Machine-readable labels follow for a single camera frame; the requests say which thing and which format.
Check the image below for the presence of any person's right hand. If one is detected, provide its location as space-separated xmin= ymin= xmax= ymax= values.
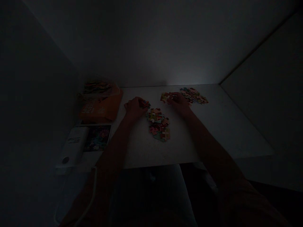
xmin=166 ymin=93 xmax=193 ymax=114

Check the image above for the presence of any assembled pink puzzle section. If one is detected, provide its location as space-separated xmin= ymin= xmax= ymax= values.
xmin=179 ymin=87 xmax=209 ymax=106

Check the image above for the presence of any person's left hand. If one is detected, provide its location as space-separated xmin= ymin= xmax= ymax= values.
xmin=124 ymin=96 xmax=149 ymax=120

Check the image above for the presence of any pile of loose puzzle pieces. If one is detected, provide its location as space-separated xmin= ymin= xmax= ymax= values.
xmin=146 ymin=108 xmax=171 ymax=143

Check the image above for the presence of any joined puzzle pieces section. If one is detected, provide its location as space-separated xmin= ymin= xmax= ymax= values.
xmin=161 ymin=92 xmax=177 ymax=104

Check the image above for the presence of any orange puzzle box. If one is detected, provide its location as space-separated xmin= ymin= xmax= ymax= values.
xmin=79 ymin=87 xmax=123 ymax=123

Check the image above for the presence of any dark puzzle picture card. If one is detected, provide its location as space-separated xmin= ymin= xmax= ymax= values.
xmin=83 ymin=125 xmax=112 ymax=152

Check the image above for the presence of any white power bank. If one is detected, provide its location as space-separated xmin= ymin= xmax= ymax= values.
xmin=56 ymin=126 xmax=89 ymax=175

